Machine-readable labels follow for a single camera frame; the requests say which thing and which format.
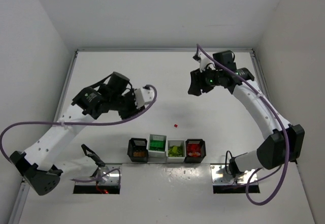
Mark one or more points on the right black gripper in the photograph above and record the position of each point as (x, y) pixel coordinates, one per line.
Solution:
(199, 79)

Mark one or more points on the right white bin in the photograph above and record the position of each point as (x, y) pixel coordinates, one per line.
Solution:
(174, 158)

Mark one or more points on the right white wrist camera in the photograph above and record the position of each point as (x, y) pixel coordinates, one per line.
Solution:
(203, 61)

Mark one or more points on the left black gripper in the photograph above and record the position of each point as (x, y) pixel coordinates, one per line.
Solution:
(127, 107)

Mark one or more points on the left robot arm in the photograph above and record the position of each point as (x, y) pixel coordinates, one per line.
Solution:
(36, 163)

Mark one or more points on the far right black bin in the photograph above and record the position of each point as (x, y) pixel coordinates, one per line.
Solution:
(194, 160)

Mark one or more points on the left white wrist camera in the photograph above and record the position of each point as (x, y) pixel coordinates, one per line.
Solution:
(143, 96)

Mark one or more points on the black bin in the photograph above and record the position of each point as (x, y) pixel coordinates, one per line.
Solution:
(137, 150)
(194, 160)

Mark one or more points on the tan lego plate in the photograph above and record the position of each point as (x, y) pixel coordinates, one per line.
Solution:
(139, 154)

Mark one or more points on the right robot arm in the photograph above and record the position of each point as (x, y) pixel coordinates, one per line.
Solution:
(282, 139)

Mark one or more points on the metal base plate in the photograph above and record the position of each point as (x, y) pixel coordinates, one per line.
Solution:
(108, 175)
(221, 178)

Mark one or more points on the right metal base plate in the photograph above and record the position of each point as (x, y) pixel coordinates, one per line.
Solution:
(221, 178)

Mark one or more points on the far left black bin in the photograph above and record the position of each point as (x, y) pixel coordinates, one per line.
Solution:
(137, 150)

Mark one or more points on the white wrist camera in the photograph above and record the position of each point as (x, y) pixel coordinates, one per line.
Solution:
(203, 61)
(143, 96)

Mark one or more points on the white bin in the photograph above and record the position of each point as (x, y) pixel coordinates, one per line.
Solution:
(174, 158)
(160, 153)

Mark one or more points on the lime curved lego brick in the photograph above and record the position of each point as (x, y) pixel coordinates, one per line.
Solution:
(173, 150)

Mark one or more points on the left white bin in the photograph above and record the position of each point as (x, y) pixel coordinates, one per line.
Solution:
(160, 153)

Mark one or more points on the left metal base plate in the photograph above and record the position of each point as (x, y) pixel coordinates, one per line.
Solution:
(108, 175)

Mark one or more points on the long green lego brick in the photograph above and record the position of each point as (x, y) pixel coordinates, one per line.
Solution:
(156, 144)

